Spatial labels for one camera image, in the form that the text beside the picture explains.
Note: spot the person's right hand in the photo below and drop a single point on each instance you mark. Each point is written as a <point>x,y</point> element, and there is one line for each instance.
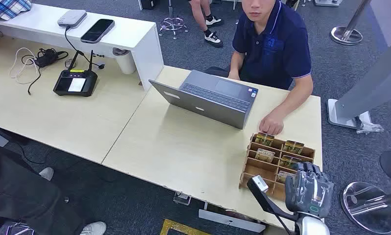
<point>233,75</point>

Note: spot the chrome chair base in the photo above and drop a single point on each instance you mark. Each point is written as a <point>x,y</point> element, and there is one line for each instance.
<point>18,231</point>

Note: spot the grey power bank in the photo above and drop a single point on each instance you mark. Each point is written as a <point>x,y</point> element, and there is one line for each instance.
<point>72,18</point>

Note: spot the clear plastic piece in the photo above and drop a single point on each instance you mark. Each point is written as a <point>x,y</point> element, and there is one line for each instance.
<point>369,128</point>

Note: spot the white under-desk bracket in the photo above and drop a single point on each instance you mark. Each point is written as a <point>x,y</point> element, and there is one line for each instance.
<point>228,221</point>

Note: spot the black box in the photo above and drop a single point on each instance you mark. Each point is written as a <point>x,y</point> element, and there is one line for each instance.
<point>147,3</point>

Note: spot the pale beige printed card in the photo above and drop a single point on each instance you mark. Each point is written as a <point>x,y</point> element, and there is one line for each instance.
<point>265,155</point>

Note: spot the grey kiosk stand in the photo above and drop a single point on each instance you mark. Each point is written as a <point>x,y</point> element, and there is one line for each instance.
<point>370,90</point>

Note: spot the white paper cup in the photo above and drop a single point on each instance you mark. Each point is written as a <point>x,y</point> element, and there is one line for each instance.
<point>125,63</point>

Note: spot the person's left hand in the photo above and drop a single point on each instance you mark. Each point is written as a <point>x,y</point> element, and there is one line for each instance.
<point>271,125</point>

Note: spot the chrome round base with pole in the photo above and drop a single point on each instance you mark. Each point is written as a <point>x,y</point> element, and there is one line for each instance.
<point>361,194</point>

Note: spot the person's right forearm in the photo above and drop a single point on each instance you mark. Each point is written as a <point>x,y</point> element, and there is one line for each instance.
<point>236,63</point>

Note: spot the person's left forearm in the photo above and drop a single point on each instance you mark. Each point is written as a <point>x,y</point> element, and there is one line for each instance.
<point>296,99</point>

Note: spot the person in dark trousers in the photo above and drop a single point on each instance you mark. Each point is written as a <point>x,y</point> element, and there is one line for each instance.
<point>20,194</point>

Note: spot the white desk riser shelf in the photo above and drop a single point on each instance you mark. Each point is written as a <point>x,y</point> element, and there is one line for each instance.
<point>127,32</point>

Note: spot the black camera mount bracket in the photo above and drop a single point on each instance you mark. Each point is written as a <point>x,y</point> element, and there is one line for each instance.
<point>264,201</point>

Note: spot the black smartphone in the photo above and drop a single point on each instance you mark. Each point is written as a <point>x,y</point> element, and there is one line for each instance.
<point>97,30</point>

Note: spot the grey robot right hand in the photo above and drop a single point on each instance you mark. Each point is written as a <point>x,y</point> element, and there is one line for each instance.
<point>309,194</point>

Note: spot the blue plaid cloth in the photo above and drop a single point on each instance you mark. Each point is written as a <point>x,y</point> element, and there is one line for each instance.
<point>7,8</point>

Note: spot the standing person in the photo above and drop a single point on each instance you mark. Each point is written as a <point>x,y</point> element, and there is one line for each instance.
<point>202,16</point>

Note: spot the flat metal base plate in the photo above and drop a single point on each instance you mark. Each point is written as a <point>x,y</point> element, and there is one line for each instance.
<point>327,2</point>

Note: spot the black remote controller with antennas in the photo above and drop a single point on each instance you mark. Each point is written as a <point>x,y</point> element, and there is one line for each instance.
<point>60,86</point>

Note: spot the chrome stanchion with round base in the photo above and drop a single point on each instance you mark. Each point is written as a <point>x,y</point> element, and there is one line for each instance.
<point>346,34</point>

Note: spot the seated person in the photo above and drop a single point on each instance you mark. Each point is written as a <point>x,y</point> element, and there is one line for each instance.
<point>273,48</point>

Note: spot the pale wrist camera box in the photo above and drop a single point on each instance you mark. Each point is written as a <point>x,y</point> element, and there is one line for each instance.
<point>259,183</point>

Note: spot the chrome stool base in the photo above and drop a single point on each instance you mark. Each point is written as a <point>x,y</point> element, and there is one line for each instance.
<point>172,23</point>

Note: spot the grey open laptop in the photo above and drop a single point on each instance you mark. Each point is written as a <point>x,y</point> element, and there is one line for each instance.
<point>215,94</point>

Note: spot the wooden slotted card holder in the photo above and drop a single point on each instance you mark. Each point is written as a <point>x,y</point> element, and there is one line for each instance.
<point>263,168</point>

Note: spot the small clear plastic holder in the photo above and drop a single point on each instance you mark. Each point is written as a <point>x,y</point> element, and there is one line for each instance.
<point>182,198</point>

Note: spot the green and gold card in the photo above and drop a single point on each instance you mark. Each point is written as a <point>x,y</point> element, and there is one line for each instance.
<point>288,161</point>
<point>264,139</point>
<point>293,147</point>

